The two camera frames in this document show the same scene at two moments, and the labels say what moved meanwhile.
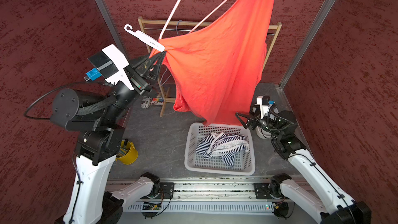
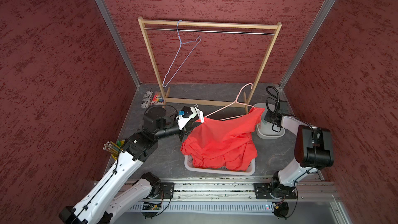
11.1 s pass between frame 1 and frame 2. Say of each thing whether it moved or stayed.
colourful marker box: stayed
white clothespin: moved
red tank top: moved
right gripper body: moved
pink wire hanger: moved
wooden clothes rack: stayed
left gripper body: moved
